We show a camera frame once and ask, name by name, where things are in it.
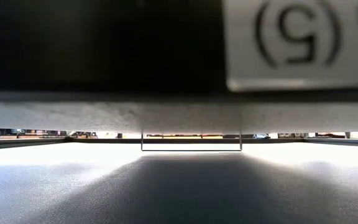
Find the blue-grey table mat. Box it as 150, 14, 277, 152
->
0, 142, 358, 224

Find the white label with number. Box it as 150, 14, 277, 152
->
222, 0, 358, 93

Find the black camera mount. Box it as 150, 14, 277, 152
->
0, 0, 229, 94

